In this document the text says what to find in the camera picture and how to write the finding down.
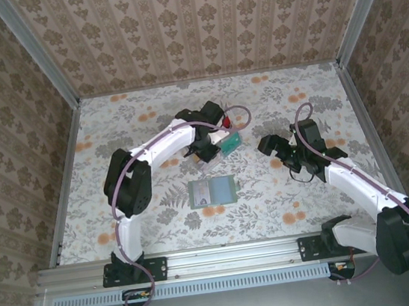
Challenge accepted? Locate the clear acrylic card organizer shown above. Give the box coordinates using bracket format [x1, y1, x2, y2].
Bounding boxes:
[184, 110, 247, 175]

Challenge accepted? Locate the white photo ID card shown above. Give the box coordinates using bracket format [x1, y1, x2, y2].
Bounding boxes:
[189, 180, 213, 208]

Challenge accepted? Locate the green card deck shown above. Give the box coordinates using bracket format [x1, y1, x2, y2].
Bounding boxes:
[221, 132, 245, 157]

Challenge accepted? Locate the grey slotted cable duct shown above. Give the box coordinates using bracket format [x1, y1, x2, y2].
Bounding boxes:
[52, 258, 357, 306]

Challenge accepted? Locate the green card holder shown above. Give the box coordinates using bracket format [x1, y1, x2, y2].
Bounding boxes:
[186, 174, 243, 211]

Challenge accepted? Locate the aluminium corner post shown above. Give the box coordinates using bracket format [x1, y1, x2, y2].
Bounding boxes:
[327, 0, 409, 68]
[0, 0, 82, 116]

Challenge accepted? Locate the aluminium side rail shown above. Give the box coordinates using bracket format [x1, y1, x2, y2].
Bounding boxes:
[28, 100, 102, 269]
[336, 55, 409, 227]

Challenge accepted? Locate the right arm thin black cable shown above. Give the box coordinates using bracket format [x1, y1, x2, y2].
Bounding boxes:
[289, 167, 318, 187]

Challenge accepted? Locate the floral tablecloth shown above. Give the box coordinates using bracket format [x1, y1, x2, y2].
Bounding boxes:
[37, 55, 403, 267]

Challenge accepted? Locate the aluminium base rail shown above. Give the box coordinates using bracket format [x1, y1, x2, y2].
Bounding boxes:
[34, 220, 409, 296]

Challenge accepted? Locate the thin aluminium wall rail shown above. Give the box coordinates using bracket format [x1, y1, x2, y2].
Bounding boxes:
[76, 59, 341, 102]

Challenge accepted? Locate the black cable connector box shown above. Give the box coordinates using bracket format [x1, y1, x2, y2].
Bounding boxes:
[326, 258, 357, 283]
[121, 286, 158, 306]

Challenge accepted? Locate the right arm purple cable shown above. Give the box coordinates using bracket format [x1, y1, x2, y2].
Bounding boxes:
[286, 89, 409, 287]

